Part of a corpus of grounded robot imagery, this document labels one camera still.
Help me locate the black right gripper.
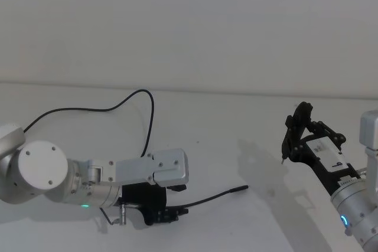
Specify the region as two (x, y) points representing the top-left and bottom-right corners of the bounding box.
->
(280, 101), (363, 196)

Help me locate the long thin black cable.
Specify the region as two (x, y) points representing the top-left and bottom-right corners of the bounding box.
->
(22, 89), (155, 158)

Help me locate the white table cloth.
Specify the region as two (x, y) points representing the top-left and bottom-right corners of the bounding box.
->
(0, 81), (378, 252)

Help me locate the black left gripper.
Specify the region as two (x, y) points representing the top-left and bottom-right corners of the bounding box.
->
(119, 184), (190, 226)

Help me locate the black cable with thick tip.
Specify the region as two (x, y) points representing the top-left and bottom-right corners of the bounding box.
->
(177, 185), (249, 209)

